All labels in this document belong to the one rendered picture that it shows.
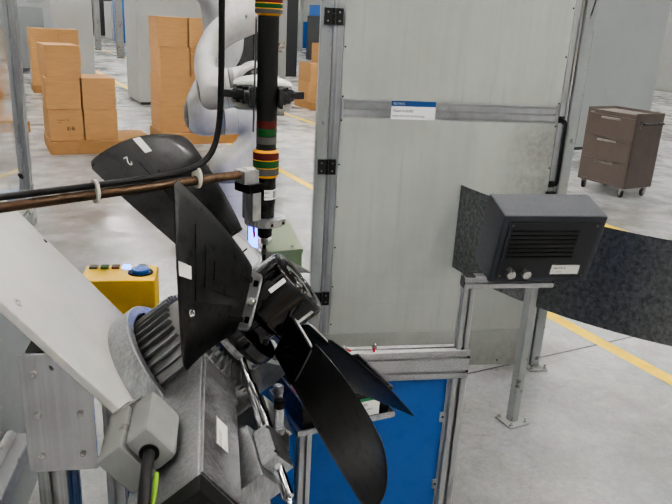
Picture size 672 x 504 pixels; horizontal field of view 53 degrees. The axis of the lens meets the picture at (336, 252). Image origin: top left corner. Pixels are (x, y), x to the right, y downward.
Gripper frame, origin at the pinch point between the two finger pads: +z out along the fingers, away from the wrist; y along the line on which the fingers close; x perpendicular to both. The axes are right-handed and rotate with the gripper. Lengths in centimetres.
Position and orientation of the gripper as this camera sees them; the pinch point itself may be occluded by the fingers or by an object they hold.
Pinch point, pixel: (265, 97)
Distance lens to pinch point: 113.5
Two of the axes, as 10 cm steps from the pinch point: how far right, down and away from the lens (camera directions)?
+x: 0.5, -9.5, -3.1
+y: -9.8, 0.1, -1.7
